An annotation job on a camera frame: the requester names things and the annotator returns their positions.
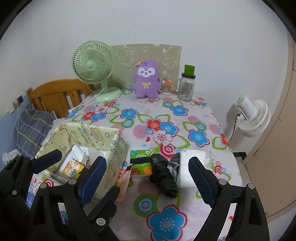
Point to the yellow cartoon fabric storage box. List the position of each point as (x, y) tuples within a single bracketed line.
[(66, 135)]

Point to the white desk fan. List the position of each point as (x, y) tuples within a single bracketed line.
[(254, 116)]

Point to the floral tablecloth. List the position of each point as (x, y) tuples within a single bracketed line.
[(166, 126)]

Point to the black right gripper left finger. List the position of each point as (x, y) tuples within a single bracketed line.
[(70, 222)]

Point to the glass jar green lid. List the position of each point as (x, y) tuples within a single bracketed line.
[(185, 85)]

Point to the white plastic bag pack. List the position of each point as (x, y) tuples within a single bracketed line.
[(84, 155)]

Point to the beige patterned cardboard panel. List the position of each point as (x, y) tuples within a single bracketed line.
[(127, 56)]

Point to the yellow cartoon tissue pack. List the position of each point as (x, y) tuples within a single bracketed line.
[(73, 169)]

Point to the red striped white cloth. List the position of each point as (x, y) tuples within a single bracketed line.
[(145, 186)]

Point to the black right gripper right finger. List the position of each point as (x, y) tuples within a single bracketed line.
[(249, 220)]

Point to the blue plaid pillow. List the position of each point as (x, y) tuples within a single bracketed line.
[(31, 130)]

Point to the black plastic bundle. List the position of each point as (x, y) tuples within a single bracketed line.
[(162, 177)]

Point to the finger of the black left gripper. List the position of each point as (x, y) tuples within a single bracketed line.
[(18, 221), (102, 214)]

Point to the green tissue pack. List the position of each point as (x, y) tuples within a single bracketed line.
[(140, 160)]

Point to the green desk fan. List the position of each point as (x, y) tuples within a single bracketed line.
[(93, 63)]

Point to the white tissue pack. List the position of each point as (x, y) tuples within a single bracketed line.
[(184, 179)]

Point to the wooden chair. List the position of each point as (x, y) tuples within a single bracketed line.
[(59, 95)]

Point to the purple plush toy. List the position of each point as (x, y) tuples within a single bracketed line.
[(146, 80)]

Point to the toothpick jar orange lid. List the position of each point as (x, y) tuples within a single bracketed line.
[(167, 86)]

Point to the pink paper bag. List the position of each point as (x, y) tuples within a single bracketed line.
[(123, 181)]

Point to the white crumpled cloth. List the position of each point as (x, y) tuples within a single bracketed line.
[(7, 157)]

